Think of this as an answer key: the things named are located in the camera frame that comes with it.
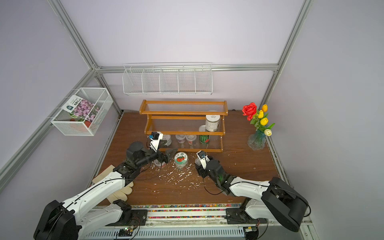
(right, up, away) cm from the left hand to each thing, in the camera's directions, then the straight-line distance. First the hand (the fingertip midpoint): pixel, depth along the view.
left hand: (171, 145), depth 77 cm
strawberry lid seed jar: (+4, -9, +8) cm, 13 cm away
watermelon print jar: (+17, +1, +18) cm, 25 cm away
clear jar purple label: (+14, -10, +7) cm, 19 cm away
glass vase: (+51, 0, +16) cm, 54 cm away
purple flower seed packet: (-45, +20, -3) cm, 49 cm away
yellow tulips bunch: (+46, +13, 0) cm, 48 cm away
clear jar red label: (-8, -9, +1) cm, 13 cm away
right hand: (+15, -9, +8) cm, 19 cm away
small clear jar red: (+9, +2, +19) cm, 21 cm away
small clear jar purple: (+2, +2, +19) cm, 19 cm away
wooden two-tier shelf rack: (+7, +10, +22) cm, 25 cm away
